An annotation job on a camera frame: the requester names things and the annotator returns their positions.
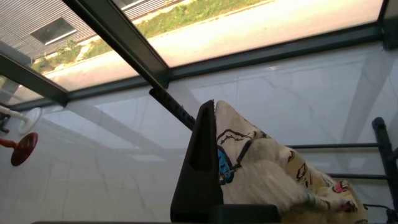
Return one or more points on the white pole with round base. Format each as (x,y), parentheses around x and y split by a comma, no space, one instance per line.
(29,119)

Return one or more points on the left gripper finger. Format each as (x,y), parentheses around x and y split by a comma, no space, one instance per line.
(199,186)

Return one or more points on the black clothes rack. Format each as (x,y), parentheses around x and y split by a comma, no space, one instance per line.
(174,107)

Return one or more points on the cream printed garment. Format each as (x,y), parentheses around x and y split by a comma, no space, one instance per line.
(267,174)

